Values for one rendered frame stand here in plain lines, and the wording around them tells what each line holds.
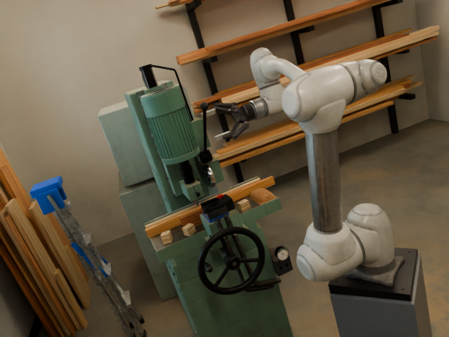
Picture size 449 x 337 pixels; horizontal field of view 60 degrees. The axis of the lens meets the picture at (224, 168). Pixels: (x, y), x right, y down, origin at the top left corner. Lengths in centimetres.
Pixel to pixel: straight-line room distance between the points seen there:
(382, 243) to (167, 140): 94
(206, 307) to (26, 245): 147
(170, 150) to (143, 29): 247
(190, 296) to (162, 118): 79
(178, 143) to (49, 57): 255
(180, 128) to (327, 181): 68
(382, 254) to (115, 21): 320
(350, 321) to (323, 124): 85
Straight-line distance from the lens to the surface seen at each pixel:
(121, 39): 401
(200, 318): 190
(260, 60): 173
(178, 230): 180
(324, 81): 117
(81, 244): 245
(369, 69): 124
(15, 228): 289
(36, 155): 416
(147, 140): 191
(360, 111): 431
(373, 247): 154
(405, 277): 166
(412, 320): 164
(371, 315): 167
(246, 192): 190
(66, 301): 311
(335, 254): 142
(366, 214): 153
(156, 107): 164
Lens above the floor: 164
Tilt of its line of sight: 18 degrees down
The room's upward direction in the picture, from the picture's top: 17 degrees counter-clockwise
